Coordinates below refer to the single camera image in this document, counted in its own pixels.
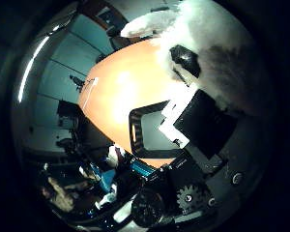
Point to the white plush toy pink gills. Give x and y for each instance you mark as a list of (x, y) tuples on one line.
[(216, 35)]

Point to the black slatted plastic basket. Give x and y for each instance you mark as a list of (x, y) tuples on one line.
[(151, 135)]

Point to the blue box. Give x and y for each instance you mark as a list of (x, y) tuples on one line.
[(141, 168)]

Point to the seated person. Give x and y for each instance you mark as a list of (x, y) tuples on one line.
[(63, 196)]

